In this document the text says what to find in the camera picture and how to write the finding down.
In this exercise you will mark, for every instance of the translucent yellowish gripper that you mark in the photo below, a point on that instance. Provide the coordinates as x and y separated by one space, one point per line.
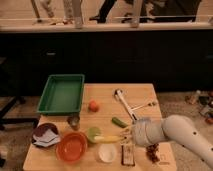
126 136

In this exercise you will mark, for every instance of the yellow banana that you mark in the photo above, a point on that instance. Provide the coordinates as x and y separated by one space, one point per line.
107 139

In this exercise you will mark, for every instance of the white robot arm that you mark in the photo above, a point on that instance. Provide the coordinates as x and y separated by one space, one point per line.
180 129

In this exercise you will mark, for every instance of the white paper cup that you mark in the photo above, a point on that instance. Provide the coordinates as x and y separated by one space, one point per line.
107 152

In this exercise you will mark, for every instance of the green plastic cup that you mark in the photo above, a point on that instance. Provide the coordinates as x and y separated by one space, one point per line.
92 132

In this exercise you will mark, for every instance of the small dark cup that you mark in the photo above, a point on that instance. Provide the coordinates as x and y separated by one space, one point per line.
74 122

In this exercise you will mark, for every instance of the brown chocolate bar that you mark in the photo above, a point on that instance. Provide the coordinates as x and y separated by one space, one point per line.
127 155

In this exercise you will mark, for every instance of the green cucumber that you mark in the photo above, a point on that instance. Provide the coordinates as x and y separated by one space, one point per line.
118 122

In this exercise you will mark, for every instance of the bunch of dark grapes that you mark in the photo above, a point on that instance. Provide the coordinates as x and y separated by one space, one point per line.
151 153

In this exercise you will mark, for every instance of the orange fruit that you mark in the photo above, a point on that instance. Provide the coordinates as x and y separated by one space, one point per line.
93 106

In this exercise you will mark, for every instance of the orange plastic bowl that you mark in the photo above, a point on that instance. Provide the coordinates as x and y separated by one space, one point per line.
72 147

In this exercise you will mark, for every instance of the green plastic tray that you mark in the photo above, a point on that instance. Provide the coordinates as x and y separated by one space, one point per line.
62 95

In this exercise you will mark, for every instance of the folded white cloth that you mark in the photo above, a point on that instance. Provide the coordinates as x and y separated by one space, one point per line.
47 139

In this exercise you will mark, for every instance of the dark red plate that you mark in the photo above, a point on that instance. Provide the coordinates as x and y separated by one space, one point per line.
41 129

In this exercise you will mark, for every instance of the white handled brush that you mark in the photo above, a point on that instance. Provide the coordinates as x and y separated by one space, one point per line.
119 95

